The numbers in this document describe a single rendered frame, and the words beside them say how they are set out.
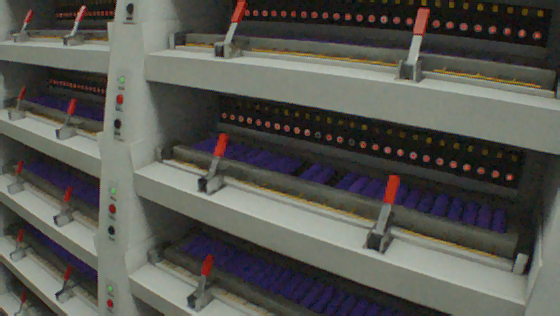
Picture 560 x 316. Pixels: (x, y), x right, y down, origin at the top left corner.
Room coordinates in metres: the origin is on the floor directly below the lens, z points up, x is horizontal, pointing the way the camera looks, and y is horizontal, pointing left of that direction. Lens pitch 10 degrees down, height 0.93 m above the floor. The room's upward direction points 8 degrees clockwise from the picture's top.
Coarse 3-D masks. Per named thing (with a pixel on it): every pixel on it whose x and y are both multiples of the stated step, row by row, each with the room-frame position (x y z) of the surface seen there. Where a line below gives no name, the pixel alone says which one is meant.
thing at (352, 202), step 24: (216, 168) 0.64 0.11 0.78; (240, 168) 0.61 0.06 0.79; (264, 168) 0.60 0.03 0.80; (288, 192) 0.56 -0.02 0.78; (312, 192) 0.55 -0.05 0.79; (336, 192) 0.53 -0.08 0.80; (408, 216) 0.48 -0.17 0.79; (432, 216) 0.47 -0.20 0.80; (456, 240) 0.45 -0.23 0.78; (480, 240) 0.43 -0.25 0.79; (504, 240) 0.42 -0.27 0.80
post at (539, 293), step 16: (544, 176) 0.49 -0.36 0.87; (544, 192) 0.46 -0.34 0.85; (544, 208) 0.42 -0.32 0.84; (544, 224) 0.39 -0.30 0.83; (544, 240) 0.36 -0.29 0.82; (544, 256) 0.34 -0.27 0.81; (544, 272) 0.34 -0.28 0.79; (544, 288) 0.33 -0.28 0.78; (528, 304) 0.34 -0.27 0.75; (544, 304) 0.33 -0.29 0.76
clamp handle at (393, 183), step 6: (390, 174) 0.47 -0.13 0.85; (390, 180) 0.46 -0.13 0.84; (396, 180) 0.46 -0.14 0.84; (390, 186) 0.46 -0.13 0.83; (396, 186) 0.46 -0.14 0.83; (390, 192) 0.46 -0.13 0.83; (396, 192) 0.46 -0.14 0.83; (384, 198) 0.46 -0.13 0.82; (390, 198) 0.45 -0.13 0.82; (384, 204) 0.45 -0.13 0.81; (390, 204) 0.45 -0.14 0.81; (384, 210) 0.45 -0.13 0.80; (390, 210) 0.45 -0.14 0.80; (384, 216) 0.45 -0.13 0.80; (378, 222) 0.45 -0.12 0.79; (384, 222) 0.45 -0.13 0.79; (378, 228) 0.45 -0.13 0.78; (384, 228) 0.44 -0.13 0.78
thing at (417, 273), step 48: (144, 144) 0.66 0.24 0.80; (192, 144) 0.76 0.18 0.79; (288, 144) 0.70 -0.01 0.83; (144, 192) 0.64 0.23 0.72; (192, 192) 0.57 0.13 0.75; (240, 192) 0.58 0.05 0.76; (288, 240) 0.49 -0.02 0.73; (336, 240) 0.46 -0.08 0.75; (432, 240) 0.46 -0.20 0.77; (528, 240) 0.41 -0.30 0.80; (384, 288) 0.43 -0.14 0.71; (432, 288) 0.39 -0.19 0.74; (480, 288) 0.37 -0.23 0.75; (528, 288) 0.35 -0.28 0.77
